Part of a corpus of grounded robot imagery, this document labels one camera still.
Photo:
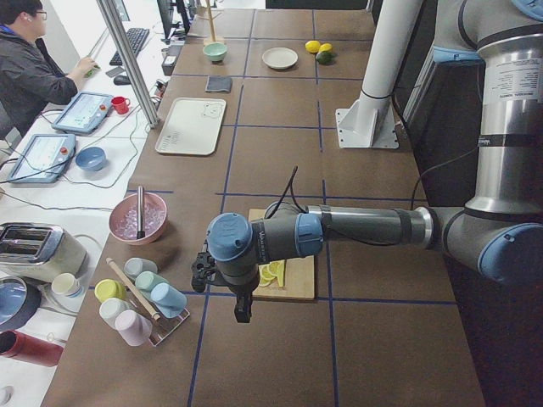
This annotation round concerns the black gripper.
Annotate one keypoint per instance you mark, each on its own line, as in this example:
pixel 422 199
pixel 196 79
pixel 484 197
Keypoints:
pixel 242 292

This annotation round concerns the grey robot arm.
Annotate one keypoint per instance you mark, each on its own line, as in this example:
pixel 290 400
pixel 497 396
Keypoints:
pixel 498 232

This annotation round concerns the white bear tray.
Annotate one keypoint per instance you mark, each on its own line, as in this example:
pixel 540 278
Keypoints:
pixel 192 127

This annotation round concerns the lemon slices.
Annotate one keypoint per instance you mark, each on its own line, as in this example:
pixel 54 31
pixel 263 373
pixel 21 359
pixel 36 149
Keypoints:
pixel 272 272

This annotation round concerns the wooden cutting board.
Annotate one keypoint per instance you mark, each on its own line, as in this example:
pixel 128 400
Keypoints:
pixel 300 280

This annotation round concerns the light blue cup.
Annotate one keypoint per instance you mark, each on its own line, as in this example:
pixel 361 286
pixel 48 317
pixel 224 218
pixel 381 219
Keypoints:
pixel 170 302

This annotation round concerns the clear cup rack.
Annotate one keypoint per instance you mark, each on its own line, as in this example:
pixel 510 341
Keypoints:
pixel 162 328

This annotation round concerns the mint green cup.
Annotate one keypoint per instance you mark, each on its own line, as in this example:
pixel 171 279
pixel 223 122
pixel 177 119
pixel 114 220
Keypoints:
pixel 146 281

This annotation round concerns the pink cup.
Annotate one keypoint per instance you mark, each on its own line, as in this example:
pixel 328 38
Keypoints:
pixel 133 328

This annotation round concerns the grey-blue cup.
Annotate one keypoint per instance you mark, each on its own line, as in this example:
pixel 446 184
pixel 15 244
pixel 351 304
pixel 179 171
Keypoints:
pixel 136 266

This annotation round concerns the metal ice scoop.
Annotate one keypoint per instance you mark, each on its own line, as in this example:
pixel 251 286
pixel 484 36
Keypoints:
pixel 140 213

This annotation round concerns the white cup in rack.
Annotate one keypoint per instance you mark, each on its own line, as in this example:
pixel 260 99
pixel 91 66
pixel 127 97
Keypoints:
pixel 111 308

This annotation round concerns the yellow cup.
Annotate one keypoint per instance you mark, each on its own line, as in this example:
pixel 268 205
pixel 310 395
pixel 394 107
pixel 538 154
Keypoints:
pixel 109 288

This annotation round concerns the pink bowl with ice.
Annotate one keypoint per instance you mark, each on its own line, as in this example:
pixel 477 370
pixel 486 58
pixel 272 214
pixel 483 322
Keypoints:
pixel 123 219

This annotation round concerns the cream small cup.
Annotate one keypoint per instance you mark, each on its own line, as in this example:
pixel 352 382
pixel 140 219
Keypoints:
pixel 66 285

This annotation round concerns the blue bowl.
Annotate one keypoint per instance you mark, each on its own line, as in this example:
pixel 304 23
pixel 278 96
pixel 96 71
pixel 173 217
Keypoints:
pixel 91 159

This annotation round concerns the cream toaster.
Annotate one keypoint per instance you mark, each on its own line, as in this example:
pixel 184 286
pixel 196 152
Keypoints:
pixel 39 251

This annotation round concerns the grey folded cloth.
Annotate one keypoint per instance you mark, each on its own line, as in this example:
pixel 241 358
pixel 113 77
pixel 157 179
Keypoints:
pixel 218 84

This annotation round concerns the red bottle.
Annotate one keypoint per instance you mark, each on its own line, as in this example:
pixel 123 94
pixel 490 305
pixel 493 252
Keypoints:
pixel 22 347

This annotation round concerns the red mug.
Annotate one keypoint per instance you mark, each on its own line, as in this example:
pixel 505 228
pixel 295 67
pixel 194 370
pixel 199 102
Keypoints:
pixel 120 104

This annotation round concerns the near teach pendant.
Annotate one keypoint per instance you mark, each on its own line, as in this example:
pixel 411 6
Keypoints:
pixel 44 159

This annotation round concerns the teach pendant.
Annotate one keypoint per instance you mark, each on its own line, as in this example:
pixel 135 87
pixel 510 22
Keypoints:
pixel 84 114
pixel 44 159

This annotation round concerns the far teach pendant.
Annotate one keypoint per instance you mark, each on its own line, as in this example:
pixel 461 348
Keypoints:
pixel 84 114

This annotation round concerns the cream round plate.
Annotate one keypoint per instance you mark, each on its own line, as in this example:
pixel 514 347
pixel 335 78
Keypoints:
pixel 279 58

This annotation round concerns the black computer mouse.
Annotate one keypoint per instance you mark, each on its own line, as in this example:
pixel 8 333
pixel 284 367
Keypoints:
pixel 122 80

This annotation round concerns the mint green bowl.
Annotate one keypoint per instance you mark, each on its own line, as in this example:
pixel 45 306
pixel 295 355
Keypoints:
pixel 215 52

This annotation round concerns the green avocado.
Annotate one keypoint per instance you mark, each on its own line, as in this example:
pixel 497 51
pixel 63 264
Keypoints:
pixel 325 57

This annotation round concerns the yellow lemon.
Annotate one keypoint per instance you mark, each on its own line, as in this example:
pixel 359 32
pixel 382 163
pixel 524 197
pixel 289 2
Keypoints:
pixel 312 46
pixel 326 47

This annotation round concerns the wooden mug stand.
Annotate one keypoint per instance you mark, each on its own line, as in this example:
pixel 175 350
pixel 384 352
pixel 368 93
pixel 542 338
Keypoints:
pixel 212 37

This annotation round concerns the black keyboard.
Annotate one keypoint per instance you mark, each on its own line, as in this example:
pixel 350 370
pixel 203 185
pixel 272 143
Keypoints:
pixel 136 38

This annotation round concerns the seated person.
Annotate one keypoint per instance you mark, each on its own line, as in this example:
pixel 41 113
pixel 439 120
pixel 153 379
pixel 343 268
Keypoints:
pixel 30 78

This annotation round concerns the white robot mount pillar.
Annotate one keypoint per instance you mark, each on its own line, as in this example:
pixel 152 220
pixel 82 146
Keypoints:
pixel 369 122

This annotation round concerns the aluminium frame post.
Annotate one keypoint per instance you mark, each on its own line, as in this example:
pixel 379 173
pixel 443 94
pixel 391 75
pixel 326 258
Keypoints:
pixel 117 31

